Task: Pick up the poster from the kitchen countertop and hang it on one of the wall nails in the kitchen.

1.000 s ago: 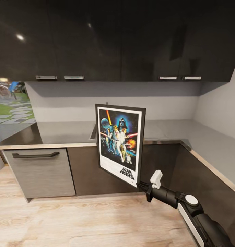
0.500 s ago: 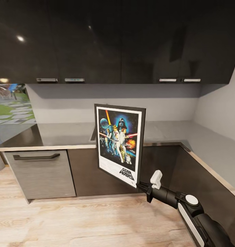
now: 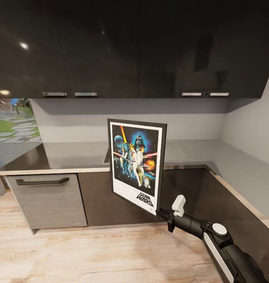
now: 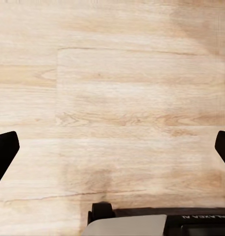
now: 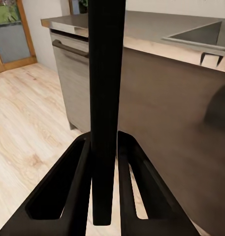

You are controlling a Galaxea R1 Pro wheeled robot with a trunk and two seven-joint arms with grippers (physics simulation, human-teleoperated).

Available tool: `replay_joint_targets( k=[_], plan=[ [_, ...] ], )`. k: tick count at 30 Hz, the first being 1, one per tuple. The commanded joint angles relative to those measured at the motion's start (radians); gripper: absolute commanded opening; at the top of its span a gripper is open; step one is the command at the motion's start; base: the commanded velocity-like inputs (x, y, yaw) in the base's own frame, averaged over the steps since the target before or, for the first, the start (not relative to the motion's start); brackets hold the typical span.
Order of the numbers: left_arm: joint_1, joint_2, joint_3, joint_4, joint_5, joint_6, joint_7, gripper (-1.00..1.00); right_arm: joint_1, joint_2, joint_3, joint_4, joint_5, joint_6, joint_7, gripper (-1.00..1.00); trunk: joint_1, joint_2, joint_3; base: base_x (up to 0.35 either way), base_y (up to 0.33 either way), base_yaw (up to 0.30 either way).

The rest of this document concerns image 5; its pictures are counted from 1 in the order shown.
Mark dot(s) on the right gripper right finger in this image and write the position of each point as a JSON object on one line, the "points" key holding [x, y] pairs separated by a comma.
{"points": [[165, 215]]}

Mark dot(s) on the drop in sink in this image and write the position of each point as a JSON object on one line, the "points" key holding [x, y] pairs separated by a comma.
{"points": [[211, 35]]}

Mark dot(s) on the poster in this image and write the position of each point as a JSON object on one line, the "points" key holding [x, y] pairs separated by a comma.
{"points": [[106, 32]]}

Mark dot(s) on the door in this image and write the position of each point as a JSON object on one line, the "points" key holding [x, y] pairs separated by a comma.
{"points": [[16, 47]]}

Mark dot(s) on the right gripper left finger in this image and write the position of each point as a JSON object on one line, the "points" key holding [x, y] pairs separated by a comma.
{"points": [[58, 205]]}

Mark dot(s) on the dishwasher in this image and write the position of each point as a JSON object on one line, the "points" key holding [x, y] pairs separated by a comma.
{"points": [[71, 53]]}

